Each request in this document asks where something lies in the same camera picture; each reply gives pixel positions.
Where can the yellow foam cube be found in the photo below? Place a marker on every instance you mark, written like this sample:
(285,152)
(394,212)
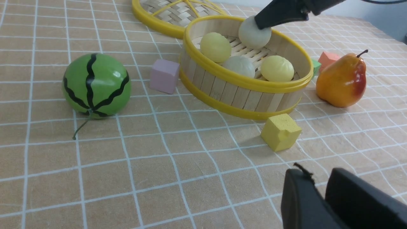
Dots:
(280,132)

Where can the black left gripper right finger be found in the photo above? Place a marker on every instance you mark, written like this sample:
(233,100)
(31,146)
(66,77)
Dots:
(362,206)

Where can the pale yellow bun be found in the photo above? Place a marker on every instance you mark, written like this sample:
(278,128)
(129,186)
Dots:
(215,47)

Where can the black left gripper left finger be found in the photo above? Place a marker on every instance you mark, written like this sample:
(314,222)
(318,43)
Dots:
(302,206)

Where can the pink foam cube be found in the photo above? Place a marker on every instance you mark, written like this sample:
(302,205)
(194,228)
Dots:
(164,76)

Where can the woven steamer lid yellow rim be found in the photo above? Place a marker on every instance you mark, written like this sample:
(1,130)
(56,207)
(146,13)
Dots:
(170,17)

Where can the orange foam cube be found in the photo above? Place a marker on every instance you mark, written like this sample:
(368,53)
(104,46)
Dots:
(327,58)

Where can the orange yellow toy pear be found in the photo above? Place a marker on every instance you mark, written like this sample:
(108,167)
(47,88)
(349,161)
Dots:
(343,83)

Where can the green foam cube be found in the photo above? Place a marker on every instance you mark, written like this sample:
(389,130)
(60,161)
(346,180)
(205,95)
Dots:
(316,66)

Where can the cream white bun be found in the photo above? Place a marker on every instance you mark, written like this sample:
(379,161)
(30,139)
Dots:
(240,65)

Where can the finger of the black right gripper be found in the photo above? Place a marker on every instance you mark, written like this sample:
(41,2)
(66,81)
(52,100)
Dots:
(279,12)

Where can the orange checkered tablecloth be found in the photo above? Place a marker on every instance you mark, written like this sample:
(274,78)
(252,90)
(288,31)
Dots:
(170,161)

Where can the bamboo steamer tray yellow rim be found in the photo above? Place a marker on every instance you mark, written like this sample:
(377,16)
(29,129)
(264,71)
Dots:
(232,93)

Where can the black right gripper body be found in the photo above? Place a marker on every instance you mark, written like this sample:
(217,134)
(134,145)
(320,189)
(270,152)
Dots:
(316,7)

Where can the green toy watermelon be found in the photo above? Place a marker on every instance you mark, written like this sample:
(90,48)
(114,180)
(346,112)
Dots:
(96,85)

